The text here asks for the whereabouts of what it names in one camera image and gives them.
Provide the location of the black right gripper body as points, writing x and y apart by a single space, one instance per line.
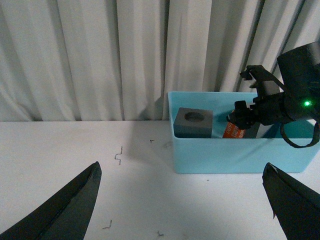
270 109

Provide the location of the orange cylinder part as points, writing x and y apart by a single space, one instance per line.
233 132

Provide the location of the gray block with round hole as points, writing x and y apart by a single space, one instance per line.
193 123

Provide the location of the white curtain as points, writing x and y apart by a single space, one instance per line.
116 60

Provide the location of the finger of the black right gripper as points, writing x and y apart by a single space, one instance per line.
265 83
242 116

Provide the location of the blue plastic box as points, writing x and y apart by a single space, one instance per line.
218 155

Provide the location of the gray block with square hole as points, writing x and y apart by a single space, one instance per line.
257 130

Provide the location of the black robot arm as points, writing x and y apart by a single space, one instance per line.
141 197

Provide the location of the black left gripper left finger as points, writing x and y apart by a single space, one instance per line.
64 216

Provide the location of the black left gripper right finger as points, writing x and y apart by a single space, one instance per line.
296 206

